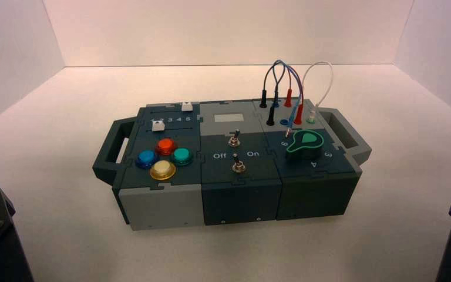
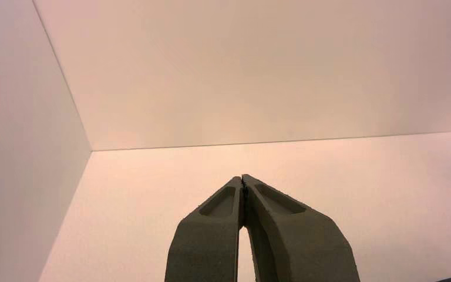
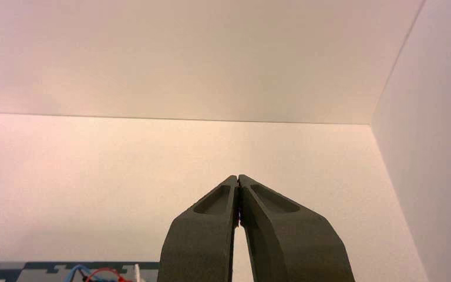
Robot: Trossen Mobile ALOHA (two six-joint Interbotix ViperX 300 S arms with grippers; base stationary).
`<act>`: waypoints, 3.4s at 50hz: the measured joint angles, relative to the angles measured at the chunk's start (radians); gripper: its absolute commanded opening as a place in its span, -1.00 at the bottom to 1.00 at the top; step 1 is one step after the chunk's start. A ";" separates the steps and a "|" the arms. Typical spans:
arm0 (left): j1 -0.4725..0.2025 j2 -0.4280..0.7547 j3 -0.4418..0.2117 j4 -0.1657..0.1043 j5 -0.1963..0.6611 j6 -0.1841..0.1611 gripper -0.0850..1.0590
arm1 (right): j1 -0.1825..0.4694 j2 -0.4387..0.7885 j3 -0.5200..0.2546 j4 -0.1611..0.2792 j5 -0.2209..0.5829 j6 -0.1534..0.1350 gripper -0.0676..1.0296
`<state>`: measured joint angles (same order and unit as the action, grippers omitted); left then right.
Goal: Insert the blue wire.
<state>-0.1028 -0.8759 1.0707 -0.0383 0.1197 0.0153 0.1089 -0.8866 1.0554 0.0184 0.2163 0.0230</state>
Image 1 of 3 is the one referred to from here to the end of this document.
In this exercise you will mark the white rectangular display window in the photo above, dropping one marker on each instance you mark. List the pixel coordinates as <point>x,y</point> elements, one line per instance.
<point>229,118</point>

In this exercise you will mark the green round push button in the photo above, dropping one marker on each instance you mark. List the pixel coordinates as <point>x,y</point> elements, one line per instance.
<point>181,156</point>

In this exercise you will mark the white slider knob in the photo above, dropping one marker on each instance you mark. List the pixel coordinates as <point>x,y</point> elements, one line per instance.
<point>187,106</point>
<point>158,125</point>

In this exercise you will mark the red round push button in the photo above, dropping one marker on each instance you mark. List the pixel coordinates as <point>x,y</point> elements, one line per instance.
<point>166,146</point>

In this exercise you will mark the dark teal grey control box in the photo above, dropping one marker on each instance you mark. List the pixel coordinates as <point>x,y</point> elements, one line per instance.
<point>241,202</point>

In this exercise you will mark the yellow round push button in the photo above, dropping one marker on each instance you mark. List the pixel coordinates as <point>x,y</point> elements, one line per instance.
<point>162,169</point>

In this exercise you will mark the dark rotary knob green pointer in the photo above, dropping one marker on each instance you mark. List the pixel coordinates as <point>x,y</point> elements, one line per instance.
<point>305,150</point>

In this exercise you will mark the blue round push button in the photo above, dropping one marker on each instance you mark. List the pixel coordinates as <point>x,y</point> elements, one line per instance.
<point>146,158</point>

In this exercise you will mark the metal toggle switch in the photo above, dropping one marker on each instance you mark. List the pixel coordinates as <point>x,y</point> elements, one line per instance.
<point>238,166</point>
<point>233,141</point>

